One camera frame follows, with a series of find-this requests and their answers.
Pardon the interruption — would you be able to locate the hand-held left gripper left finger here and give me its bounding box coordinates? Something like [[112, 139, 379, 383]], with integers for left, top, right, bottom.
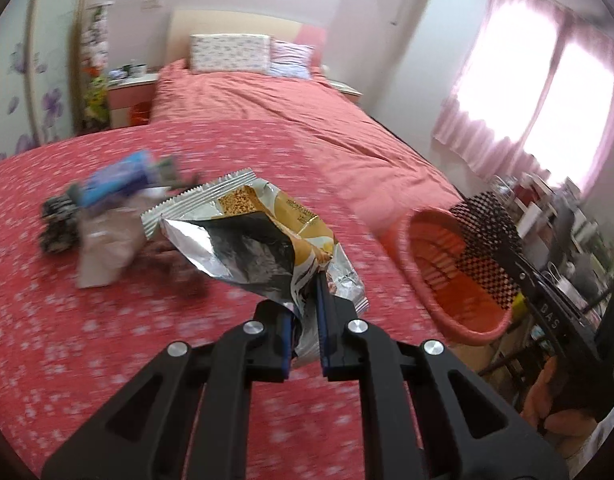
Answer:
[[41, 301, 294, 480]]

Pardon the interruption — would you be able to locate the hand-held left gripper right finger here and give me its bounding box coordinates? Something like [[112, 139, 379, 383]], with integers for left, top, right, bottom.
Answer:
[[314, 270, 570, 480]]

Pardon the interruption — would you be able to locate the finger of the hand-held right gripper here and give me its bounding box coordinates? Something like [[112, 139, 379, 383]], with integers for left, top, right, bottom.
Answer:
[[448, 191, 528, 313]]

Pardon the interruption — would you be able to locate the orange plastic basket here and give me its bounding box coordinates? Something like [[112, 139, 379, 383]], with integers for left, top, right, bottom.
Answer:
[[387, 208, 525, 347]]

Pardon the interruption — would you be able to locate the silver yellow snack wrapper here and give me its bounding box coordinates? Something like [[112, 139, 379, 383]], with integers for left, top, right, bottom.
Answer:
[[140, 168, 369, 371]]

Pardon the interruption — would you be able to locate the person's right hand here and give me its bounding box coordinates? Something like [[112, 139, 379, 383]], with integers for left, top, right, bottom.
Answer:
[[520, 358, 597, 442]]

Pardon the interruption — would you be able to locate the cluttered desk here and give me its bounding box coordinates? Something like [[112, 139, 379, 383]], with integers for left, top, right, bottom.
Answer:
[[487, 172, 614, 323]]

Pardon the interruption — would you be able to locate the dark brown wrapper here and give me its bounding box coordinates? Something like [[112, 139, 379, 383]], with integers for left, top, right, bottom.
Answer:
[[147, 239, 214, 297]]

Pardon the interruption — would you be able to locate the pink curtain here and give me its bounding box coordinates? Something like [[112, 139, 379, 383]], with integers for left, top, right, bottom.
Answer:
[[432, 0, 614, 202]]

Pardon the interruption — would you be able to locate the red duvet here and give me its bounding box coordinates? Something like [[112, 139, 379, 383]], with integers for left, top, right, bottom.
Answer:
[[149, 57, 464, 242]]

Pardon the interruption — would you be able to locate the pale pink wrapper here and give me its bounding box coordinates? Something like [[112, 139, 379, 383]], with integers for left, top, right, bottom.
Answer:
[[77, 200, 148, 289]]

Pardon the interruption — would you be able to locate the grey green packet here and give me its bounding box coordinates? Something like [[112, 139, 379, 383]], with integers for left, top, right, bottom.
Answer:
[[154, 156, 200, 192]]

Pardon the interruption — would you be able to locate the blue packet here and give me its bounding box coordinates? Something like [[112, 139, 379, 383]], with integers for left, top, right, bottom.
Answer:
[[82, 149, 155, 208]]

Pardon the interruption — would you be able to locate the black patterned packet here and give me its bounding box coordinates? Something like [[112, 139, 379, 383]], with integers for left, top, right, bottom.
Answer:
[[39, 192, 81, 254]]

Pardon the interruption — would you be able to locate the striped pillow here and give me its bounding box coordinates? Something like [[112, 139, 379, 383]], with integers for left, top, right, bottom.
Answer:
[[269, 40, 316, 80]]

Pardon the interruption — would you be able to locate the white floral pillow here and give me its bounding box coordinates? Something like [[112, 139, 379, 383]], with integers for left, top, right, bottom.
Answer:
[[189, 34, 272, 74]]

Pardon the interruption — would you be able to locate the pink white nightstand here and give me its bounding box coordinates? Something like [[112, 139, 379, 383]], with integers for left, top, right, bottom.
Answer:
[[107, 72, 160, 129]]

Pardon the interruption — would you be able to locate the beige bed headboard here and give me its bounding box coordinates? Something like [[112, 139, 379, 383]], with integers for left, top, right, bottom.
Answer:
[[167, 9, 328, 69]]

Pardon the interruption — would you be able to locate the hanging flower decoration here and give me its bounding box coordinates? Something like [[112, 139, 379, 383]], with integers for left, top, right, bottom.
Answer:
[[79, 4, 111, 134]]

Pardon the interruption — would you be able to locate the wardrobe with purple flowers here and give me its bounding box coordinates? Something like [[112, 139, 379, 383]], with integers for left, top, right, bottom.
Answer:
[[0, 0, 88, 166]]

